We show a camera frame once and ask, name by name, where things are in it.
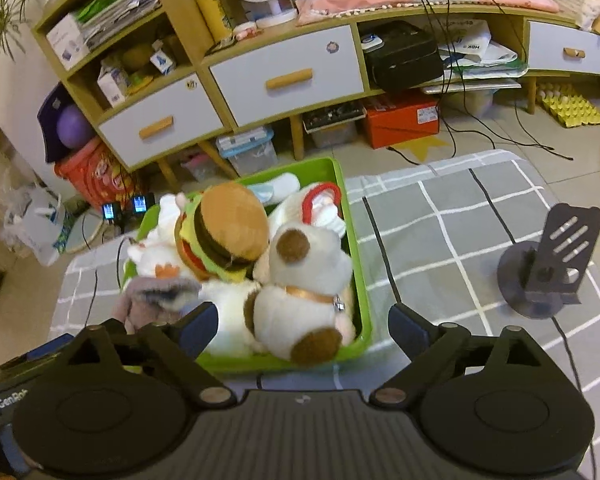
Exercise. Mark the red printed box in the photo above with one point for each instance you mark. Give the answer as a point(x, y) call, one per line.
point(95, 175)

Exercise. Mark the yellow green toy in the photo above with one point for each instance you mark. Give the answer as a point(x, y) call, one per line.
point(139, 82)

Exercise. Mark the white sock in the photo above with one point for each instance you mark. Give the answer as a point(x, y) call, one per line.
point(277, 187)

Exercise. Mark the black printer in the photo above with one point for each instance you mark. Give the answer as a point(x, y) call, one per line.
point(400, 55)

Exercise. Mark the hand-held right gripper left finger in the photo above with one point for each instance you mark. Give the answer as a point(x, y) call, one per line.
point(202, 325)

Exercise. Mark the small clear plastic box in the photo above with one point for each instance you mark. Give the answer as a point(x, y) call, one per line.
point(200, 167)

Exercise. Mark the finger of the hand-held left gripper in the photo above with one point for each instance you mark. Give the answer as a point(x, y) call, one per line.
point(47, 351)

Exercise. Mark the white plush toy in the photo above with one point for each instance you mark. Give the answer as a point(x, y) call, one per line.
point(155, 240)

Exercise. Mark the small device with screen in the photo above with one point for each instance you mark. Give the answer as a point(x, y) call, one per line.
point(110, 211)
point(142, 204)

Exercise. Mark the yellow roll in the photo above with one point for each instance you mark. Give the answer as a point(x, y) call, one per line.
point(215, 15)

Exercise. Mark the clear box with blue lid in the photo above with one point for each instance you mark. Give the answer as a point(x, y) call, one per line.
point(247, 150)

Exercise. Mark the grey checked blanket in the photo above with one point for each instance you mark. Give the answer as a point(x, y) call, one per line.
point(455, 260)

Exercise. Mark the white carton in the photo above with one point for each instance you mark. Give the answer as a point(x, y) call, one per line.
point(112, 82)

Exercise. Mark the white glove with red cuff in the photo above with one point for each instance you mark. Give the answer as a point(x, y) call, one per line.
point(325, 210)

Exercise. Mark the stack of yellow egg cartons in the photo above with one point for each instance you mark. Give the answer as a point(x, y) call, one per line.
point(572, 105)

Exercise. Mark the white plastic bag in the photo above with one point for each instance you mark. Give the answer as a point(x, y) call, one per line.
point(37, 225)

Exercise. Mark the grey plush toy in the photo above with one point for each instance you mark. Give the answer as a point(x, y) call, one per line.
point(155, 292)

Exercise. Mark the box of circuit boards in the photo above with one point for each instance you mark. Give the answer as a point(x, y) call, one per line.
point(332, 122)

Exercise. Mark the hamburger plush toy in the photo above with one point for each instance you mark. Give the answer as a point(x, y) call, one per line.
point(230, 220)

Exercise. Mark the stack of papers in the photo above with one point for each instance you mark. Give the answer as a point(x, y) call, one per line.
point(115, 15)

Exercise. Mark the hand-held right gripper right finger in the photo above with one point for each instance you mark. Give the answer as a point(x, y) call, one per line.
point(410, 330)

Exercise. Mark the green plastic bin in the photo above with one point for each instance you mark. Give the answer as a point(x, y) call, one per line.
point(361, 310)

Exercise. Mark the white flat box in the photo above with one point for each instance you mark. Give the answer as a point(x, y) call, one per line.
point(67, 42)

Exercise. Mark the purple ball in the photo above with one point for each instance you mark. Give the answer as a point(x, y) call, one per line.
point(75, 127)

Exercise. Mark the grey phone stand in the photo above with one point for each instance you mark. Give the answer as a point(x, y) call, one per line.
point(570, 230)

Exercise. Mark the small blue white box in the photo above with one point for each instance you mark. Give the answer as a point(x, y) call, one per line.
point(162, 59)

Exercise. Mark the wooden cabinet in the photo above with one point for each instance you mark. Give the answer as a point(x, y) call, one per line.
point(200, 60)

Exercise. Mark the brown white dog plush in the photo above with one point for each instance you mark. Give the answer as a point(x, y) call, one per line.
point(300, 310)

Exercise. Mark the orange box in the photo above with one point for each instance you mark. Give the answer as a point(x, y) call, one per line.
point(400, 120)

